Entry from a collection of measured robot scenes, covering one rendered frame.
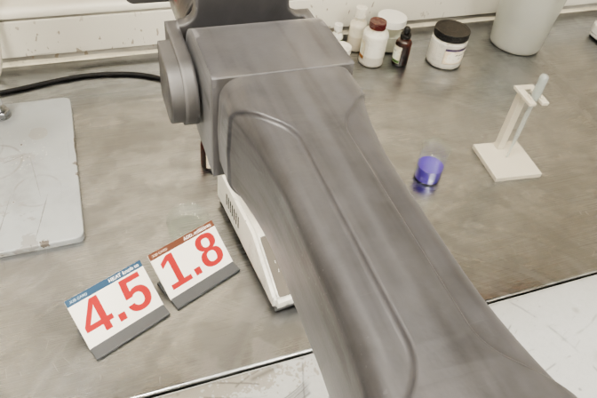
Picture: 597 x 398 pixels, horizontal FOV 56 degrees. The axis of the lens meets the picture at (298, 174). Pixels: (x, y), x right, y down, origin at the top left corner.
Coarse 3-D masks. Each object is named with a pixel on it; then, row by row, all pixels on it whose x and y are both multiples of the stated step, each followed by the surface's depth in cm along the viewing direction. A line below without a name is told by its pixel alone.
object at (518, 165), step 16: (528, 96) 81; (512, 112) 85; (512, 128) 87; (480, 144) 91; (496, 144) 90; (496, 160) 88; (512, 160) 89; (528, 160) 89; (496, 176) 86; (512, 176) 86; (528, 176) 87
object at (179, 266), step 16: (192, 240) 68; (208, 240) 69; (160, 256) 65; (176, 256) 66; (192, 256) 67; (208, 256) 68; (224, 256) 69; (160, 272) 65; (176, 272) 66; (192, 272) 67; (176, 288) 66
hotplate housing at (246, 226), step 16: (224, 176) 72; (224, 192) 73; (224, 208) 75; (240, 208) 68; (240, 224) 69; (256, 224) 66; (240, 240) 71; (256, 240) 65; (256, 256) 66; (256, 272) 68; (272, 288) 64; (272, 304) 65; (288, 304) 65
